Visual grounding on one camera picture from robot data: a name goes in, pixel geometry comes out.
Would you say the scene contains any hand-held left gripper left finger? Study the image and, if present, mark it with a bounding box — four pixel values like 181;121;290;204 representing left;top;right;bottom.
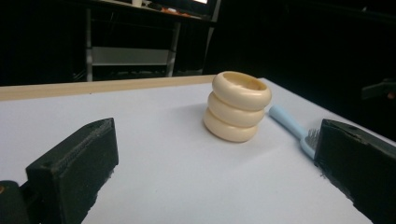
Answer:
25;117;120;224

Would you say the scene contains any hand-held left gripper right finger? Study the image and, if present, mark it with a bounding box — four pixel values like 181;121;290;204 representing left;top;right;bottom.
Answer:
313;119;396;224

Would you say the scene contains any light blue hairbrush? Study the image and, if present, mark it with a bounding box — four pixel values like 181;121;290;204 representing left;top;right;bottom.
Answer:
268;105;321;161

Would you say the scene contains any cream ribbed cup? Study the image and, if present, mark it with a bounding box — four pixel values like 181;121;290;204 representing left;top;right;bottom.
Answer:
203;70;273;144

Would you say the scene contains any grey metal frame desk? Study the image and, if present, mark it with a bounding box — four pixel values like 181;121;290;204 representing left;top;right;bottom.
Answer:
84;0;222;82

